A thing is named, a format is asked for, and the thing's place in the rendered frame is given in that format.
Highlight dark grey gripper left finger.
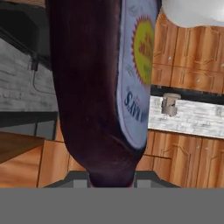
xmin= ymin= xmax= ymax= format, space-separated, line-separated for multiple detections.
xmin=43 ymin=171 xmax=92 ymax=189

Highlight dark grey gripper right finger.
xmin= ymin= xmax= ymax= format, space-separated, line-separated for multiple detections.
xmin=132 ymin=170 xmax=180 ymax=189

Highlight dark condiment bottle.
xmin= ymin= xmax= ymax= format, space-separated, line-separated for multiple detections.
xmin=45 ymin=0 xmax=163 ymax=188

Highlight light wooden cabinet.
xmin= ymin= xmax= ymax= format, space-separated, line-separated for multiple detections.
xmin=0 ymin=117 xmax=88 ymax=189

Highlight brown wooden cabinet door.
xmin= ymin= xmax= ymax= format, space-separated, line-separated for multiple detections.
xmin=0 ymin=130 xmax=46 ymax=165

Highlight wooden cupboard run, arched doors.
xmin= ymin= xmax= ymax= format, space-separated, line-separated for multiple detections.
xmin=136 ymin=129 xmax=224 ymax=189

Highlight grey coffee machine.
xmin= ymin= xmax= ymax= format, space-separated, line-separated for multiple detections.
xmin=161 ymin=92 xmax=182 ymax=117

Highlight wooden cupboard run, small knobs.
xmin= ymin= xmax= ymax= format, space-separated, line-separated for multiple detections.
xmin=150 ymin=11 xmax=224 ymax=95

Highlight black range hood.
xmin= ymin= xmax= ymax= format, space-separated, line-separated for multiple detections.
xmin=0 ymin=2 xmax=53 ymax=70

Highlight white rounded object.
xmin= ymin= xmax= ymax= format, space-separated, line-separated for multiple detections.
xmin=161 ymin=0 xmax=224 ymax=29

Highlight grey wall socket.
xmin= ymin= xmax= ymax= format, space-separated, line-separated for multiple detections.
xmin=151 ymin=97 xmax=163 ymax=109
xmin=215 ymin=106 xmax=224 ymax=118

